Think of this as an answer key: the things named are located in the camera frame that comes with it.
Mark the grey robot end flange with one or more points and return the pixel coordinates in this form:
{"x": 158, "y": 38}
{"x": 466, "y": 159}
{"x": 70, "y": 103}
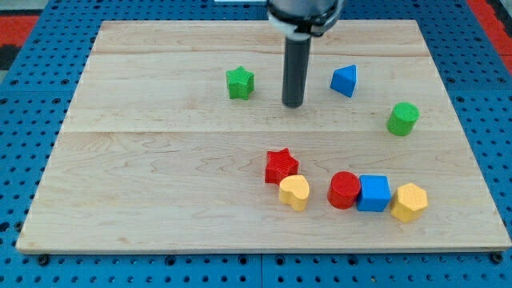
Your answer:
{"x": 303, "y": 19}

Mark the red star block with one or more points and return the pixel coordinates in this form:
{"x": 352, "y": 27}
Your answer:
{"x": 279, "y": 165}

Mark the green cylinder block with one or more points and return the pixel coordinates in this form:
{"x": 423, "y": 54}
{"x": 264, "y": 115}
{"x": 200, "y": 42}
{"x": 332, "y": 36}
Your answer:
{"x": 402, "y": 119}

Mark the green star block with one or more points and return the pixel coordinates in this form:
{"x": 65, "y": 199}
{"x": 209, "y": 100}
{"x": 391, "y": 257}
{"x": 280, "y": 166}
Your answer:
{"x": 240, "y": 83}

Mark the red cylinder block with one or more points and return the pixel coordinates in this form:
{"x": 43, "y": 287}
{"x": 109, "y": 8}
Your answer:
{"x": 344, "y": 190}

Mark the yellow hexagon block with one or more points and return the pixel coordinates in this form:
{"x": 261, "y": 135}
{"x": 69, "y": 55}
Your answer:
{"x": 408, "y": 203}

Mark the wooden board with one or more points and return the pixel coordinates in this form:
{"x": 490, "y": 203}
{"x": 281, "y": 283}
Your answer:
{"x": 154, "y": 157}

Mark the blue triangle block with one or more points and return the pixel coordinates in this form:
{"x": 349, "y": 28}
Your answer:
{"x": 344, "y": 80}

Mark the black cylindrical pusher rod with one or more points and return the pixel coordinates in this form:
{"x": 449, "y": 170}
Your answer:
{"x": 296, "y": 59}

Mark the yellow heart block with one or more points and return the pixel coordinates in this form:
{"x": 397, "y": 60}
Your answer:
{"x": 294, "y": 191}

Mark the blue cube block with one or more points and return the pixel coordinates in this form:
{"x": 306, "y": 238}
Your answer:
{"x": 375, "y": 193}

